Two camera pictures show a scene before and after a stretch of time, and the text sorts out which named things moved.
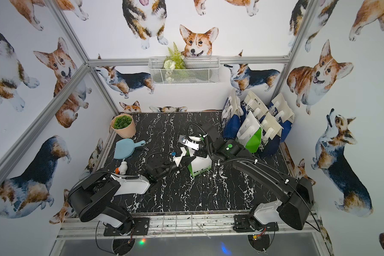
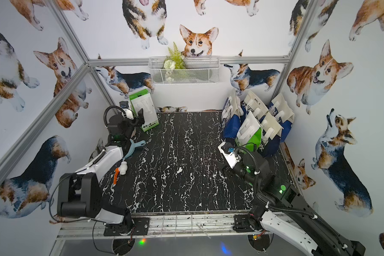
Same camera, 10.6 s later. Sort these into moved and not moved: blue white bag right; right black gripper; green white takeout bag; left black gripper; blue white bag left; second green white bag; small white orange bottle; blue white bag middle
Moved: left black gripper; right black gripper; green white takeout bag
Not moved: blue white bag right; small white orange bottle; second green white bag; blue white bag middle; blue white bag left
